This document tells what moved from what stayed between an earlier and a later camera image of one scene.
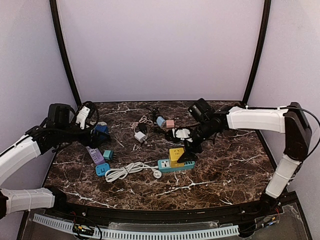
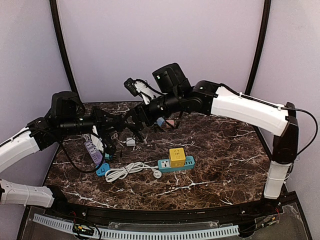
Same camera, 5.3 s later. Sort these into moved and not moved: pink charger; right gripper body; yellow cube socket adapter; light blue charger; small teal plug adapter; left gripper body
Moved: right gripper body; left gripper body
Not moved: yellow cube socket adapter; pink charger; small teal plug adapter; light blue charger
